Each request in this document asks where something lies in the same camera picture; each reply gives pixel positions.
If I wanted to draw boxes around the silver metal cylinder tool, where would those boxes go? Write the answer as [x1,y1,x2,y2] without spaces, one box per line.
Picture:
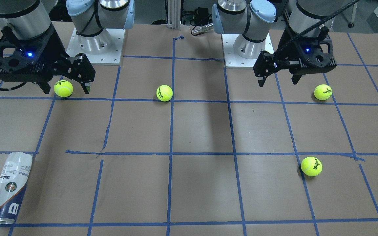
[191,23,214,36]

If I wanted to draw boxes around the centre Head tennis ball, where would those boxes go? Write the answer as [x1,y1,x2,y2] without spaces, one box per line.
[156,85,173,102]

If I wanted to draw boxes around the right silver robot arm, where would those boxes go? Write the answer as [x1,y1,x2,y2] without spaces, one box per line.
[0,0,135,94]

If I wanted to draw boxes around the far Wilson tennis ball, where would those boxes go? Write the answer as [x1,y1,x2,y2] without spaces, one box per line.
[313,85,332,101]

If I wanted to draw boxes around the wilson tennis ball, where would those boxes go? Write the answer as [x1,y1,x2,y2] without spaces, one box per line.
[313,85,332,101]
[301,156,323,177]

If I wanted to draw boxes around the white tennis ball can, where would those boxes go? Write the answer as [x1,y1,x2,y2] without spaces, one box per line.
[0,152,32,224]

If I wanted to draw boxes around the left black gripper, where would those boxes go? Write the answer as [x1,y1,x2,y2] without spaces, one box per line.
[253,26,337,87]

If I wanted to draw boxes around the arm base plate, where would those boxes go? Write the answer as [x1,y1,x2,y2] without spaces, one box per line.
[66,29,126,66]
[221,33,274,69]

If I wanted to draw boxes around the near Wilson tennis ball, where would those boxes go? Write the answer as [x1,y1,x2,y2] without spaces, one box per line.
[301,156,323,177]

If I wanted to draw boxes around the aluminium frame post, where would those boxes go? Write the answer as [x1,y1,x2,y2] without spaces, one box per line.
[166,0,182,31]

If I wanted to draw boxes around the tennis ball near can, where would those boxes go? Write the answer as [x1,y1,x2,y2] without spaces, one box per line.
[54,80,74,97]

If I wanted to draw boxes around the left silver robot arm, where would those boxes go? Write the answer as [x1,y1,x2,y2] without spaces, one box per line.
[212,0,357,87]

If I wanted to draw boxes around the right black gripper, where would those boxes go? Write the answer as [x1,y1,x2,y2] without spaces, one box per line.
[0,25,95,94]

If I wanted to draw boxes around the black electronics box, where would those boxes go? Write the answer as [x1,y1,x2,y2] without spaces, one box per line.
[186,7,210,26]

